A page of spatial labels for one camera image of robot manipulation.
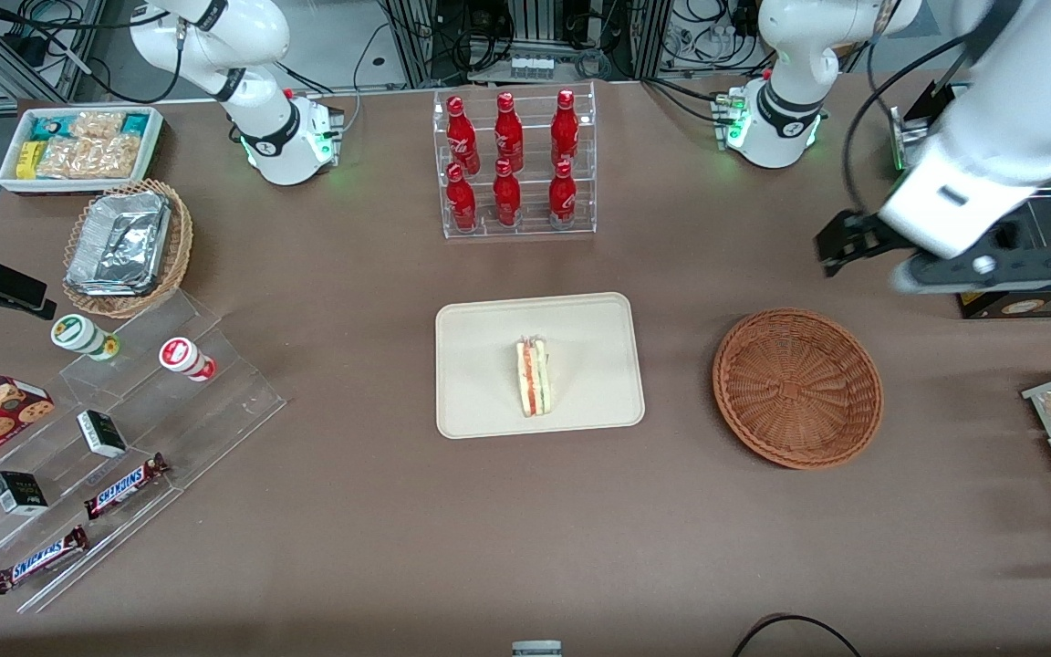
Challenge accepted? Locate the triangular sandwich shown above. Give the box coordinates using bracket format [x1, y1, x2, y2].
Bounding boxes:
[515, 336, 553, 418]

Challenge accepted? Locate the brown wicker basket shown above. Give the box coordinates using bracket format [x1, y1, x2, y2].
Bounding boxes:
[713, 308, 884, 471]

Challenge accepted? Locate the cream plastic tray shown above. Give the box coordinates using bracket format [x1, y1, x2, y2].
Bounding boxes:
[435, 292, 646, 440]

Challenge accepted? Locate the light wicker basket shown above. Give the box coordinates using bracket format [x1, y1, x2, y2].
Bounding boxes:
[62, 179, 194, 319]

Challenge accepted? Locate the red cola bottle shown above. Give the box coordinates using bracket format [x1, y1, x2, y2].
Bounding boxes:
[551, 89, 579, 167]
[548, 160, 578, 229]
[493, 159, 522, 227]
[446, 95, 481, 174]
[494, 91, 525, 172]
[446, 162, 478, 231]

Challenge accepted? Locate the clear acrylic bottle rack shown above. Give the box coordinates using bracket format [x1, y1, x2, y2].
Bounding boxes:
[432, 80, 598, 240]

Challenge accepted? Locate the aluminium equipment rack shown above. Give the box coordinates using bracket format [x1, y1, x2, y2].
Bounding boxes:
[380, 0, 672, 89]

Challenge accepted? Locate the red lid white cup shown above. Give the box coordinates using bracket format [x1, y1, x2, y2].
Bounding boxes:
[159, 337, 216, 382]

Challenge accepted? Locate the clear acrylic stepped display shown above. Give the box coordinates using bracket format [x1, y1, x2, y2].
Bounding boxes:
[0, 290, 287, 614]

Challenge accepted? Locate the aluminium foil container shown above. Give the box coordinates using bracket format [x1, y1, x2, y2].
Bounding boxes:
[66, 191, 172, 297]

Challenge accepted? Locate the clear rice cracker bag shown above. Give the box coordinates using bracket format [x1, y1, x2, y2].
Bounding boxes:
[69, 111, 127, 141]
[36, 135, 143, 180]

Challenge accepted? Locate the brown snickers bar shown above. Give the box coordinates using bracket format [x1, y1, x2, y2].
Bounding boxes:
[0, 525, 89, 595]
[84, 453, 171, 520]

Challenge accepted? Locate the small black box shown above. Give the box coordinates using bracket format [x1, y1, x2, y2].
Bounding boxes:
[77, 410, 128, 458]
[0, 471, 49, 516]

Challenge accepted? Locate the green lid white cup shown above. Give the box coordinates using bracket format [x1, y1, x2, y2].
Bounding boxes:
[51, 314, 120, 361]

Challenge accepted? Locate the white rectangular snack bin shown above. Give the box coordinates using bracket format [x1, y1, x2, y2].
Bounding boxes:
[0, 106, 165, 195]

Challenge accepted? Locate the black cable loop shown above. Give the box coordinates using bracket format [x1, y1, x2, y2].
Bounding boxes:
[731, 613, 864, 657]

